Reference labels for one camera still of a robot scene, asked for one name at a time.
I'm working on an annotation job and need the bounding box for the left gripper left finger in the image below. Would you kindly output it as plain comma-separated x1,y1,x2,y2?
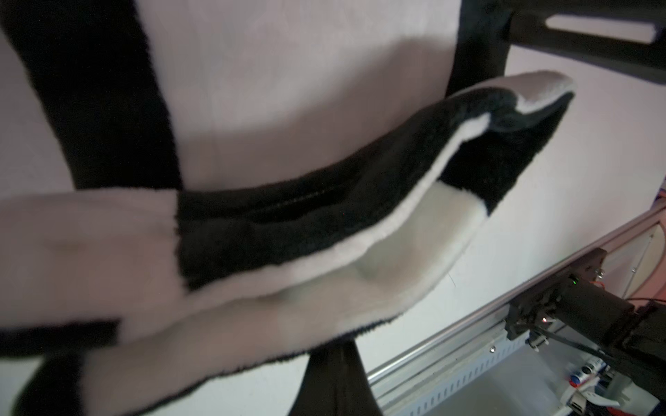
289,340,383,416

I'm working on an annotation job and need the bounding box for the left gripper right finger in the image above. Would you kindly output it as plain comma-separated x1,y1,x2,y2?
447,1,665,95

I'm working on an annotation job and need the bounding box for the black white checkered pillowcase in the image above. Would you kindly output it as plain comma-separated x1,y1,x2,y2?
1,1,574,415

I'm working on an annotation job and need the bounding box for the aluminium rail front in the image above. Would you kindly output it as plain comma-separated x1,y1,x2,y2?
359,201,665,415

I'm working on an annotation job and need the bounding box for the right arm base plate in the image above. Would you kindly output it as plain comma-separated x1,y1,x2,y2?
506,249,665,401

